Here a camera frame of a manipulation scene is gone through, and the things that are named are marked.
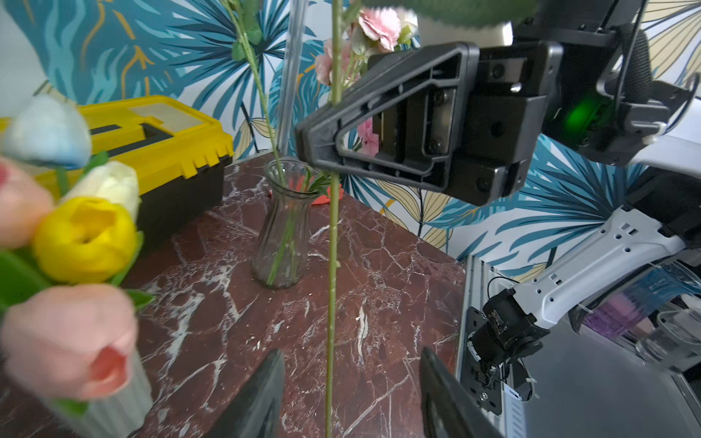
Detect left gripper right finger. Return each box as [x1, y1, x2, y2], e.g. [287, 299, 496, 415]
[419, 348, 502, 438]

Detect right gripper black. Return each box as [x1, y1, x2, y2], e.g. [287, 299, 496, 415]
[295, 41, 564, 205]

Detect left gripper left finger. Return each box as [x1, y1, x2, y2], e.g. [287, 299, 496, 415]
[204, 350, 285, 438]

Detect double pink peony stem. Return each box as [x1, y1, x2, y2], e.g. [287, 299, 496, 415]
[314, 0, 420, 438]

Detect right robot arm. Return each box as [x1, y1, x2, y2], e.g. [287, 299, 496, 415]
[295, 1, 700, 414]

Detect white ribbed vase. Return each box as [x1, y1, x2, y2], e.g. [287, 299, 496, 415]
[40, 352, 153, 437]

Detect clear glass vase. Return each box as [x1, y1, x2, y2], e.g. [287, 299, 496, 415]
[252, 157, 319, 289]

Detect red glove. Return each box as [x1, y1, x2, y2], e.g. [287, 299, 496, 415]
[267, 174, 332, 206]

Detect pale blue flower stem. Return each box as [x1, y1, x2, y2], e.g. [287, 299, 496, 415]
[218, 0, 330, 286]

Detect yellow black toolbox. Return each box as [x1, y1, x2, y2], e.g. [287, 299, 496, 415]
[0, 95, 235, 253]

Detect tulip bouquet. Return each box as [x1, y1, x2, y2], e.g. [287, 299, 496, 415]
[1, 95, 151, 418]

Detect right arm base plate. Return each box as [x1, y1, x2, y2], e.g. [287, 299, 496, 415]
[459, 306, 505, 416]

